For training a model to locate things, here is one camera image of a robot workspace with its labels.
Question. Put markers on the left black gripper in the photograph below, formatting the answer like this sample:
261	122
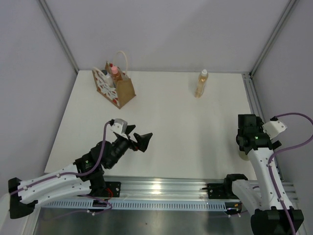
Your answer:
142	141

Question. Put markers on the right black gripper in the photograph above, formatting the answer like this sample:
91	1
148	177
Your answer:
259	123

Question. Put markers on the cream capped white bottle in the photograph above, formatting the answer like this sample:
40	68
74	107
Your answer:
243	156

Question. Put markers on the pink capped small bottle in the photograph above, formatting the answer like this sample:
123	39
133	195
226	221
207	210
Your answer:
116	74

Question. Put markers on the white bottle black cap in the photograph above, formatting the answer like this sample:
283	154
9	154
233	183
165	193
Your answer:
108	79

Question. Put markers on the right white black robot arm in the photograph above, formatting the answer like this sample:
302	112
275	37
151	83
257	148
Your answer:
271	211

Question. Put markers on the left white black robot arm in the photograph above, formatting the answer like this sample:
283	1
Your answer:
84	177

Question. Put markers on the brown canvas tote bag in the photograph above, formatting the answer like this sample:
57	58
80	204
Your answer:
123	91

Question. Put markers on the amber liquid clear bottle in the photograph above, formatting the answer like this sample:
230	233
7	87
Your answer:
202	79

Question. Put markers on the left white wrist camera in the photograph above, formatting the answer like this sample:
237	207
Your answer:
118	127

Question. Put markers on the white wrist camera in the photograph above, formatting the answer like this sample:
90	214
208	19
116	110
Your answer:
118	127
274	127

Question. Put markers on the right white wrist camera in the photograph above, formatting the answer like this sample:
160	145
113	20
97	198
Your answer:
274	127

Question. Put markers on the right side aluminium rail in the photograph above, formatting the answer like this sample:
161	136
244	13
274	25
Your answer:
252	96

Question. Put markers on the aluminium mounting rail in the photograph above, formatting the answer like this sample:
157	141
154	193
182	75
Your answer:
132	188

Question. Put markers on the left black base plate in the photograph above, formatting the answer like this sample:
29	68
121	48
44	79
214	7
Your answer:
108	189

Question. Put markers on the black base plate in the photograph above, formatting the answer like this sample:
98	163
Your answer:
108	189
219	191

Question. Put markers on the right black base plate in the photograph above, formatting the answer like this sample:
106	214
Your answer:
219	191

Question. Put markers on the white slotted cable duct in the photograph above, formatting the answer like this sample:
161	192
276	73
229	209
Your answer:
139	205

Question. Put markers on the right aluminium frame post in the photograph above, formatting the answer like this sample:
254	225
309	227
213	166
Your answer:
277	29

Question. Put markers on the aluminium frame post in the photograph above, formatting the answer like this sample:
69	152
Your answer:
58	34
277	29

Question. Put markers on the left aluminium frame post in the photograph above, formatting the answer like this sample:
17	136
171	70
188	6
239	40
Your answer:
58	34

